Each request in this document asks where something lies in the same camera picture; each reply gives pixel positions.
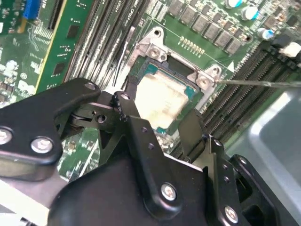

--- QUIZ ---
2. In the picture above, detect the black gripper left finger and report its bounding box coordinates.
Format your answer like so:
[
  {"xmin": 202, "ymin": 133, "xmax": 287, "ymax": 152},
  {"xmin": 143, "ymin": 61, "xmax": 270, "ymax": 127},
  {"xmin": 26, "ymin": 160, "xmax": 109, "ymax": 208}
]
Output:
[{"xmin": 0, "ymin": 76, "xmax": 183, "ymax": 218}]

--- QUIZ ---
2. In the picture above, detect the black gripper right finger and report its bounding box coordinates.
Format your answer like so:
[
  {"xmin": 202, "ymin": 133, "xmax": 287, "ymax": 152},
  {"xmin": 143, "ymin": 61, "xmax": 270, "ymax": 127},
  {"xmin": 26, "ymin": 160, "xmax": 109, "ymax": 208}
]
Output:
[{"xmin": 180, "ymin": 109, "xmax": 286, "ymax": 226}]

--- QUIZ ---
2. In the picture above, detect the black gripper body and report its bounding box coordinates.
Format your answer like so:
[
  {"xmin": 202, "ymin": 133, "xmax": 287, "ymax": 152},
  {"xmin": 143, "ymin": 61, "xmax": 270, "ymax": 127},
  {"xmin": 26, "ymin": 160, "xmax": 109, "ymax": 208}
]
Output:
[{"xmin": 48, "ymin": 150, "xmax": 221, "ymax": 226}]

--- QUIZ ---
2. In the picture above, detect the silver CPU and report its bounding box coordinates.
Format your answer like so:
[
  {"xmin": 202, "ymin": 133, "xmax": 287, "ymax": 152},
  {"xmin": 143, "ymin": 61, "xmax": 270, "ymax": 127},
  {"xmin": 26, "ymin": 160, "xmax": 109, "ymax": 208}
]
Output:
[{"xmin": 135, "ymin": 65, "xmax": 205, "ymax": 135}]

